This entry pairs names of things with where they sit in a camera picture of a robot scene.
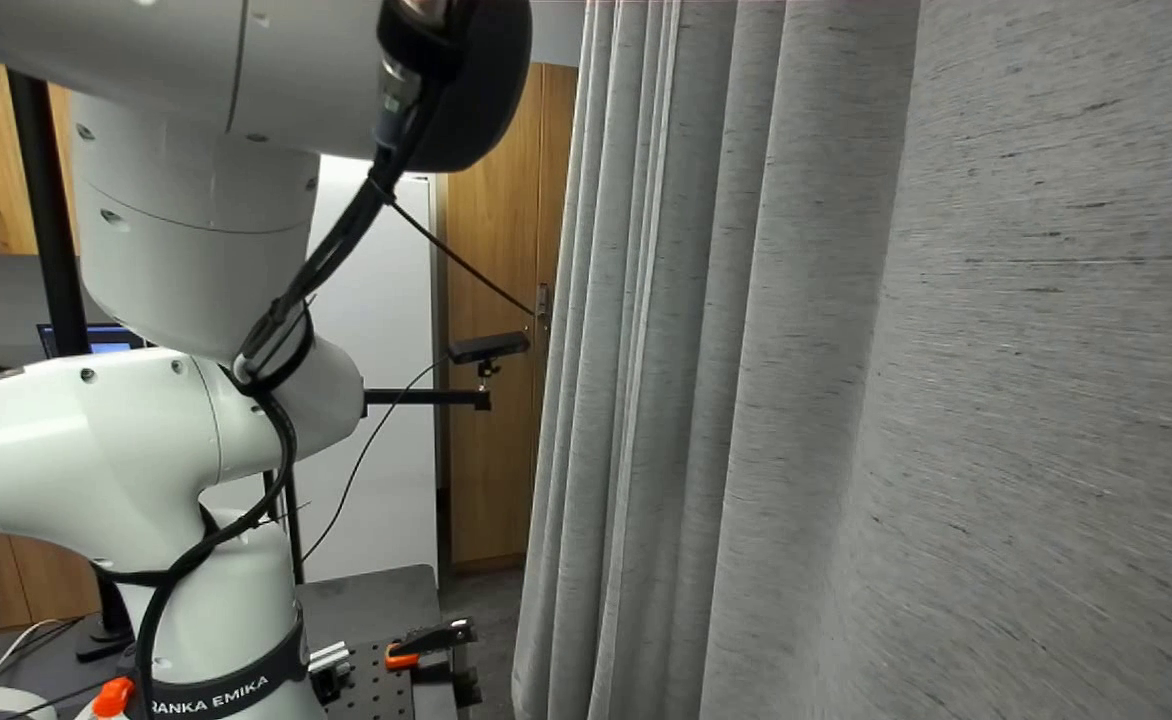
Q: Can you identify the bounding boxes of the grey fabric curtain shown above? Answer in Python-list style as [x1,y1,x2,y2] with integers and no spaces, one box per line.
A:
[507,0,1172,720]

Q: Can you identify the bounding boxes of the brown wooden door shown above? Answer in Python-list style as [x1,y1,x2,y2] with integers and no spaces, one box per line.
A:
[431,60,579,581]

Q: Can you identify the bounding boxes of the black horizontal rod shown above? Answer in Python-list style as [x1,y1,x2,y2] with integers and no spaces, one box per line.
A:
[358,385,497,411]

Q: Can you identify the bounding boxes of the orange black bar clamp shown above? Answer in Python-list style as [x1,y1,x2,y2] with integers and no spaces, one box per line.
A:
[381,612,481,676]
[85,673,143,720]

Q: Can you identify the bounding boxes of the black perforated breadboard plate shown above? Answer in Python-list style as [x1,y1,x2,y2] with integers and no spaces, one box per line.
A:
[302,636,482,720]

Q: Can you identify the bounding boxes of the blue lit screen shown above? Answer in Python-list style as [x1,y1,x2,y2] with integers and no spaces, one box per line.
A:
[35,317,146,362]

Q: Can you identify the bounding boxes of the black vertical pole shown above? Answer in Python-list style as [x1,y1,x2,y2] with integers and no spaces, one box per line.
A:
[4,73,137,665]

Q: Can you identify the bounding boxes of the black camera on mount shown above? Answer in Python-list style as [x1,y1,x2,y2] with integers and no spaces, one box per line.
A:
[443,329,535,385]

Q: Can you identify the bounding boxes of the thin black hanging cable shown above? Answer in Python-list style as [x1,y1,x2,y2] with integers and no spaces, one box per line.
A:
[300,366,438,567]

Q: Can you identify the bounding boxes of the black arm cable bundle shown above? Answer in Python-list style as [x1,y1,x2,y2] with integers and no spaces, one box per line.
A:
[124,143,406,720]

